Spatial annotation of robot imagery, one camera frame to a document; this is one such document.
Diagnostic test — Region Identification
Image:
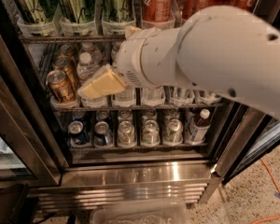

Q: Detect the top wire shelf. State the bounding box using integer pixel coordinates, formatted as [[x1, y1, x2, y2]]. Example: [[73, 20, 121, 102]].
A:
[[17, 35, 125, 44]]

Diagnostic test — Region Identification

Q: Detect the gold can back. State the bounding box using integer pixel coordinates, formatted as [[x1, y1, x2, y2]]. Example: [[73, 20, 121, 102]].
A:
[[58, 44, 77, 61]]

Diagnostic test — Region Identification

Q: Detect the red cola can left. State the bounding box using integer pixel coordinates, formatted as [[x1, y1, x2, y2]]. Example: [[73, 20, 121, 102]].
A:
[[142, 0, 173, 22]]

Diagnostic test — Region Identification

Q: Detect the silver blue can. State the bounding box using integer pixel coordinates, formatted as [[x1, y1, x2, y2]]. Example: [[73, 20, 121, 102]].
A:
[[200, 91, 219, 99], [173, 87, 194, 100]]

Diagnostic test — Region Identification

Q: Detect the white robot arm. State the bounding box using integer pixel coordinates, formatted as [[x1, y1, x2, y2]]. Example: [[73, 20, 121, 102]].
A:
[[78, 6, 280, 120]]

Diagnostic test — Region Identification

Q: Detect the water bottle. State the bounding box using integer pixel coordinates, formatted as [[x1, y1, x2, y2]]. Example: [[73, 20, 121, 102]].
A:
[[141, 86, 165, 106], [77, 52, 107, 108], [111, 42, 136, 107]]

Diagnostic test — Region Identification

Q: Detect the water bottle front left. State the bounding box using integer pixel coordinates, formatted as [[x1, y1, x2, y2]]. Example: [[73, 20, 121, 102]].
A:
[[77, 52, 107, 108]]

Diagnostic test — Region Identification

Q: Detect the gold can middle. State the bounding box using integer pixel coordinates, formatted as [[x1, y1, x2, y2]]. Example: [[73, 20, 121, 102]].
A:
[[53, 56, 79, 91]]

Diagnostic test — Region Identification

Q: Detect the wire shelf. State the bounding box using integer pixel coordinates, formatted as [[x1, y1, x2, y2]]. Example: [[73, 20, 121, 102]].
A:
[[17, 35, 125, 44], [52, 103, 227, 112]]

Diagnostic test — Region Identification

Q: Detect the silver green can left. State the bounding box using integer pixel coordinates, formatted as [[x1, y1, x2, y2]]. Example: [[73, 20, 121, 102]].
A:
[[118, 120, 136, 147]]

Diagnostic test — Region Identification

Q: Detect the blue pepsi can left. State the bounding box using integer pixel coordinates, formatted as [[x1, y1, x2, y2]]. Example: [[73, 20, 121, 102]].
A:
[[68, 121, 90, 145]]

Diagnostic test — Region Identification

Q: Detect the middle wire shelf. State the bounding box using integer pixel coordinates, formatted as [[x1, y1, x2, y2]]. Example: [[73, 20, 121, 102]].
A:
[[52, 103, 227, 112]]

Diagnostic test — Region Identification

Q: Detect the gold can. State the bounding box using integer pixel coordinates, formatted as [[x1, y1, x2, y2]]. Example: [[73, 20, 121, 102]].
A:
[[53, 56, 79, 91], [46, 70, 76, 103], [58, 44, 77, 61]]

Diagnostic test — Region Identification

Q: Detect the glass fridge door left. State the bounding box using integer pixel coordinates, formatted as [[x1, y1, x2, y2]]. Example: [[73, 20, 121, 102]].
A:
[[0, 31, 67, 189]]

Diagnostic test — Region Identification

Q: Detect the silver green can middle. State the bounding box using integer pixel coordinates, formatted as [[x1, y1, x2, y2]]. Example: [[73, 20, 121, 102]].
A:
[[141, 119, 160, 147]]

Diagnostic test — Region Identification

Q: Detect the silver blue can front right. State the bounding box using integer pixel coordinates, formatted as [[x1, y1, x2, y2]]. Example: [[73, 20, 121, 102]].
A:
[[200, 91, 219, 99]]

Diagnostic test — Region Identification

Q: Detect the brown bottle white cap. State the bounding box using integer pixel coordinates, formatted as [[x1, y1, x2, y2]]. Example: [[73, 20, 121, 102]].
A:
[[188, 108, 210, 145]]

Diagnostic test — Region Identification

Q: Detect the blue pepsi can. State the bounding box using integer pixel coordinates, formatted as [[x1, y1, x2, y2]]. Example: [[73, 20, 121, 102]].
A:
[[94, 121, 113, 147], [68, 121, 90, 145]]

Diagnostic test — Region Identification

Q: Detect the blue pepsi can right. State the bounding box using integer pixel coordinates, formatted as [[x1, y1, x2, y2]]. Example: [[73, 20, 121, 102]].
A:
[[94, 121, 113, 147]]

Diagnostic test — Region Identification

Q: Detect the orange power cable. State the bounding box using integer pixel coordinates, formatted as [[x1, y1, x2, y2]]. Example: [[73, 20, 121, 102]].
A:
[[250, 158, 280, 224]]

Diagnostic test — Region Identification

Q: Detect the gold can front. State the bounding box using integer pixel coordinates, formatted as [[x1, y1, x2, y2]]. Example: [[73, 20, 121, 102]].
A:
[[46, 70, 76, 103]]

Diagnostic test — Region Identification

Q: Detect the clear plastic bin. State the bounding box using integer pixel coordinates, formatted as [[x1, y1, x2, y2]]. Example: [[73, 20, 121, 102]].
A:
[[90, 198, 189, 224]]

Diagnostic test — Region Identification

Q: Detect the water bottle front middle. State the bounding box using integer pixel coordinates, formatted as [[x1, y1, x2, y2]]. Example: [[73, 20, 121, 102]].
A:
[[111, 42, 136, 107]]

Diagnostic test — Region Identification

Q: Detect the silver blue can front left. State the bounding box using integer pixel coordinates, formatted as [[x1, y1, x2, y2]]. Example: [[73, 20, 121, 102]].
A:
[[173, 87, 194, 100]]

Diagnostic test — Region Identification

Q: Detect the water bottle front right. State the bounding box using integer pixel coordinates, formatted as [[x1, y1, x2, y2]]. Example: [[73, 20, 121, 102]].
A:
[[141, 86, 165, 106]]

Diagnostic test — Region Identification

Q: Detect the silver green can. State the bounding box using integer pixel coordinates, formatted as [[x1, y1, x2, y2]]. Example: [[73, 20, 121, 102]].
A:
[[118, 120, 136, 147], [163, 119, 183, 146], [141, 119, 160, 147]]

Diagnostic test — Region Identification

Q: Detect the steel fridge base grille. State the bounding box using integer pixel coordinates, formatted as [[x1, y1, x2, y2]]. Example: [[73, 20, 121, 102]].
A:
[[29, 161, 222, 213]]

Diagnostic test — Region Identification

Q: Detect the silver green can right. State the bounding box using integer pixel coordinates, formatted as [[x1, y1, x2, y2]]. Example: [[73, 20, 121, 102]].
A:
[[163, 119, 183, 146]]

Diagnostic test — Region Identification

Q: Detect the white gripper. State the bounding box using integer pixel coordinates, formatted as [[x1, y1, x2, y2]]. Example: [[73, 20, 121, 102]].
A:
[[77, 25, 181, 99]]

